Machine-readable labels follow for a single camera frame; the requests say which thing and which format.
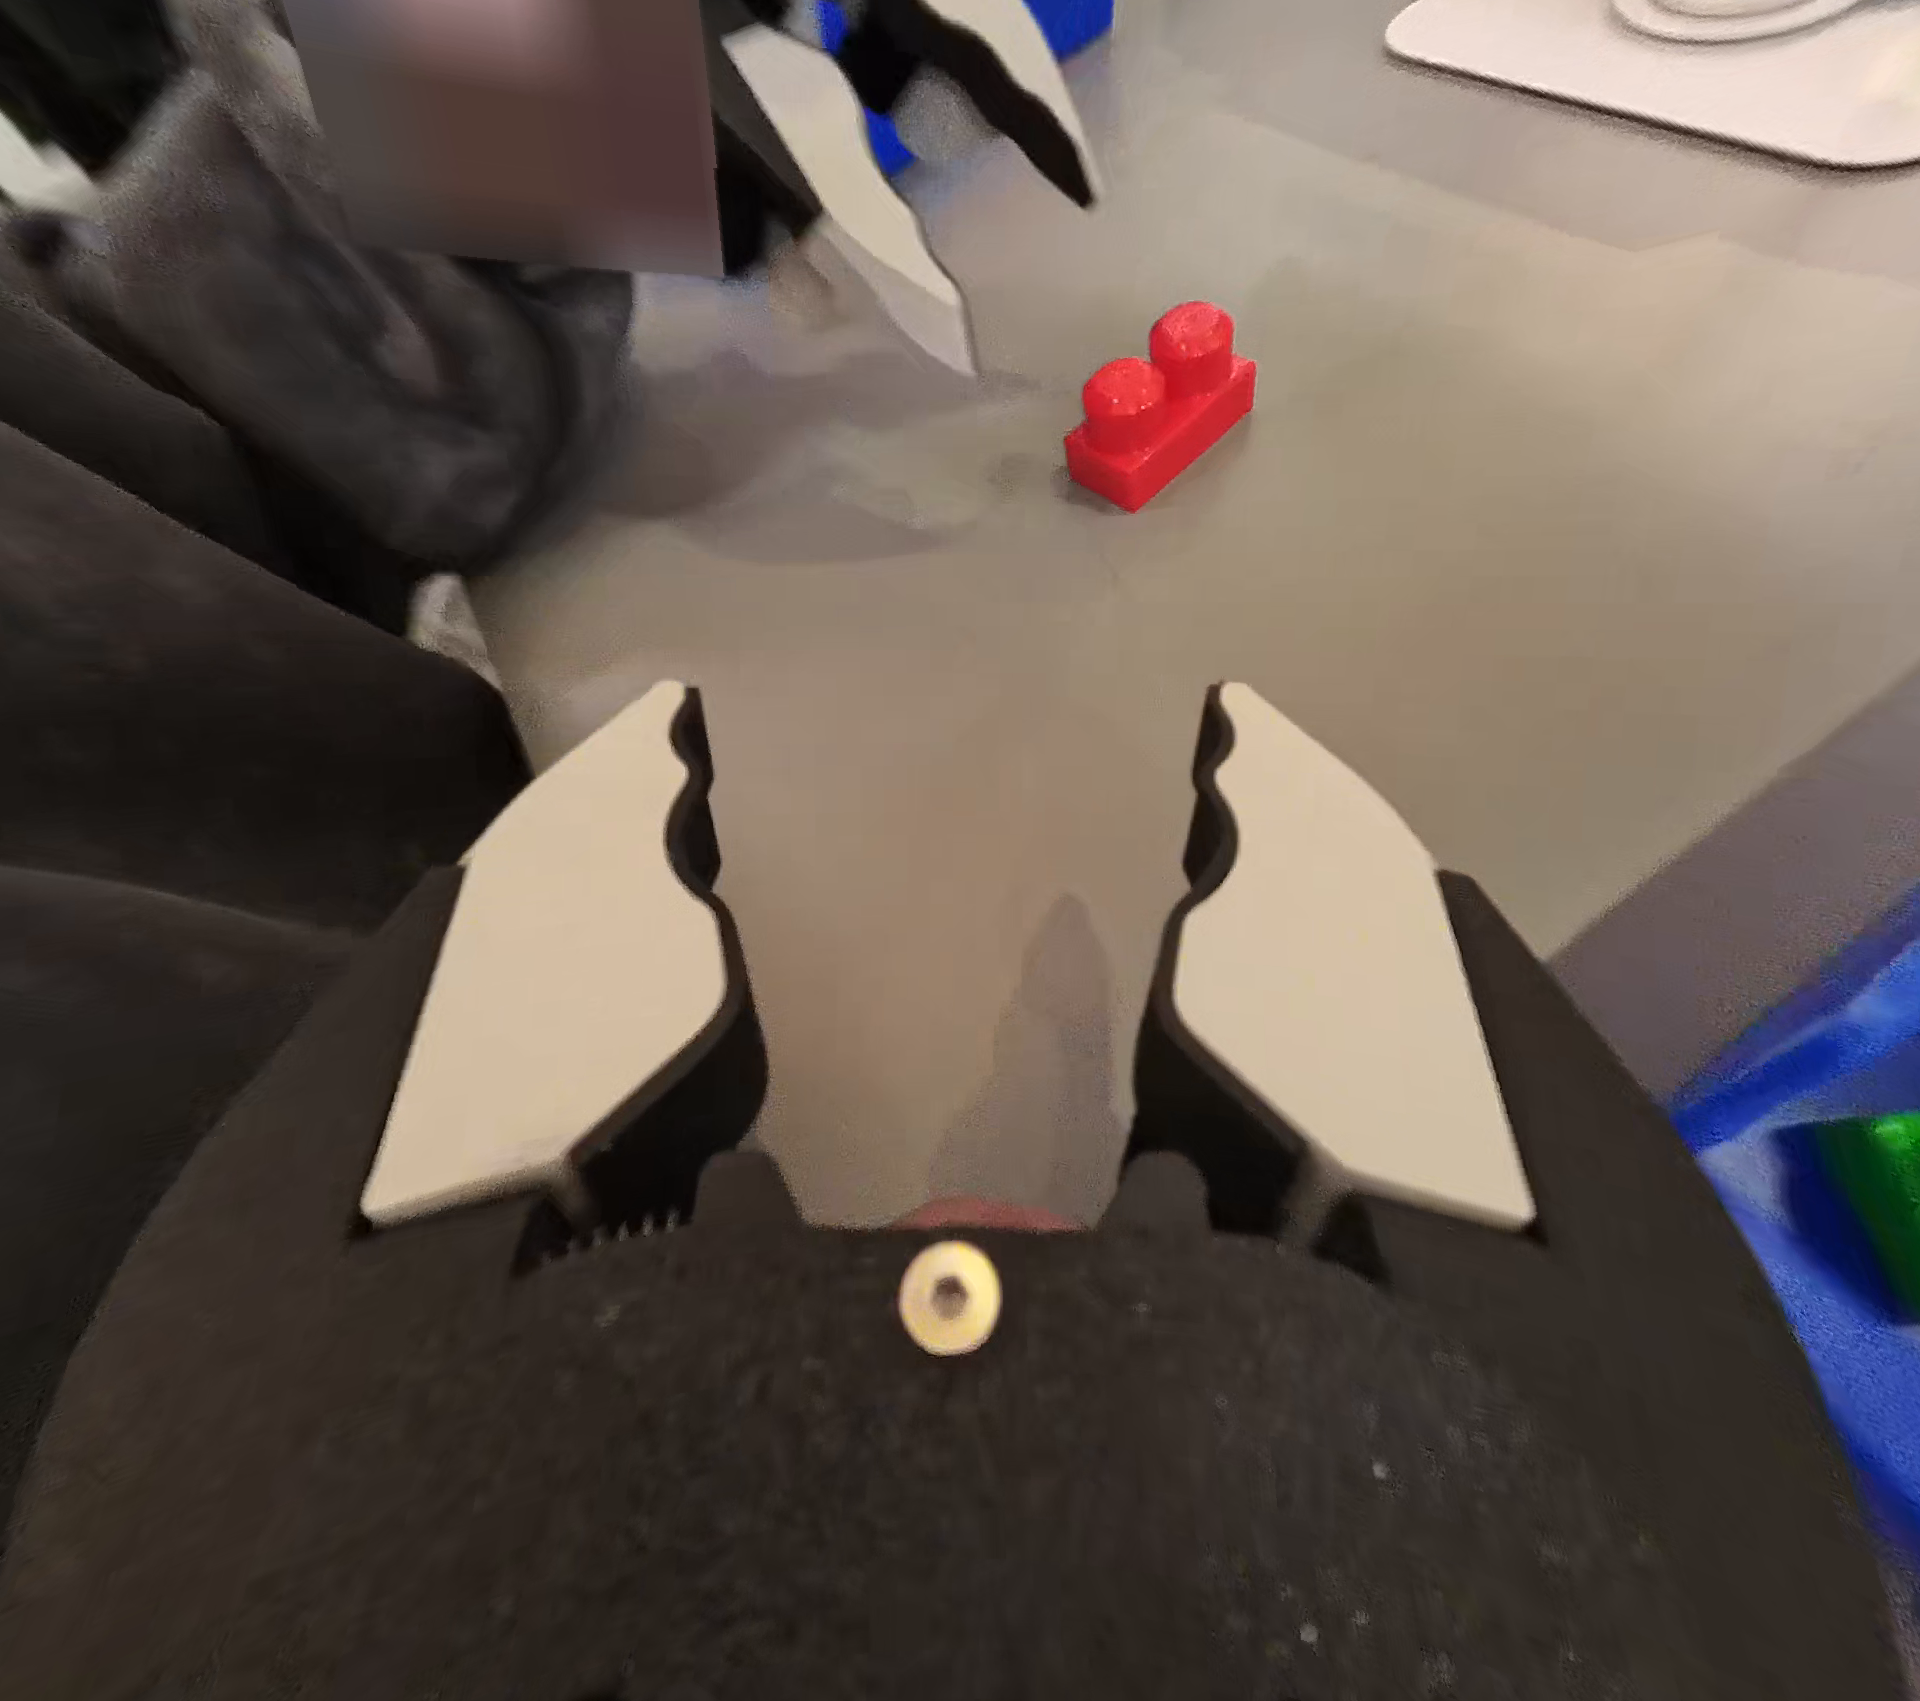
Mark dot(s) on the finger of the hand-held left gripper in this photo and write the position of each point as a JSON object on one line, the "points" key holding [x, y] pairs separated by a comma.
{"points": [[976, 7], [841, 170]]}

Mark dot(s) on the person's left forearm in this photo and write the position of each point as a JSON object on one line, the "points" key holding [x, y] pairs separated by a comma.
{"points": [[378, 414]]}

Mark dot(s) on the red two-stud building block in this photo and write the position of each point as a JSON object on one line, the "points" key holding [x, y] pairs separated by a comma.
{"points": [[1157, 440]]}

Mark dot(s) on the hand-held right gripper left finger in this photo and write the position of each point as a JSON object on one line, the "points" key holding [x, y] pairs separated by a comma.
{"points": [[556, 980]]}

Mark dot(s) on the green two-stud building block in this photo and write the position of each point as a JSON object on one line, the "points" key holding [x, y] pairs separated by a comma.
{"points": [[1869, 1208]]}

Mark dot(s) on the person's own dark clothing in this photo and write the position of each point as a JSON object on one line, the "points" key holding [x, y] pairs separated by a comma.
{"points": [[153, 755]]}

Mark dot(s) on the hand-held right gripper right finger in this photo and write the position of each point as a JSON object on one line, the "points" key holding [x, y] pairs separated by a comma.
{"points": [[1336, 980]]}

